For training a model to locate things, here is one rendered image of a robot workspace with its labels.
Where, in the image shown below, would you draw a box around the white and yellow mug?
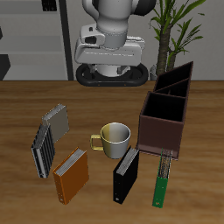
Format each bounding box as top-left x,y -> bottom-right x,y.
89,122 -> 132,160

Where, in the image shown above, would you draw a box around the green book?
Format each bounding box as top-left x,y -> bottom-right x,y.
151,148 -> 174,209

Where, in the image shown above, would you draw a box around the orange book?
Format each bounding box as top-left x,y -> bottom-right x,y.
52,146 -> 90,206

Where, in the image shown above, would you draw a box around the black binders on shelf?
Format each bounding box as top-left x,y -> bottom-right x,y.
41,0 -> 58,12

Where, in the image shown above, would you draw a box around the dark brown desk caddy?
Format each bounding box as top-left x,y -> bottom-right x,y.
136,60 -> 194,161

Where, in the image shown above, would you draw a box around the dark angular object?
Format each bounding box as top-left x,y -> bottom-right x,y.
0,53 -> 11,81

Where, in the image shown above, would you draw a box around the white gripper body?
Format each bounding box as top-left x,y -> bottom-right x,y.
73,36 -> 146,67

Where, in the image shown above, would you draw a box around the grey shelf unit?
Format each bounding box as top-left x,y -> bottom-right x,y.
0,0 -> 74,81

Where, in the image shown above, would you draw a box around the black and white striped book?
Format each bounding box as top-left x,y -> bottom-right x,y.
31,122 -> 56,179

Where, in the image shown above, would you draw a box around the grey book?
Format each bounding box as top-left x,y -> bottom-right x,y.
41,102 -> 71,144

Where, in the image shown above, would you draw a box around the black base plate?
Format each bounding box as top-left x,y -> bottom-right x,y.
75,62 -> 150,88

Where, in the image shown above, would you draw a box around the green pot plant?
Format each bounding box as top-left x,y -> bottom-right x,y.
148,0 -> 207,81

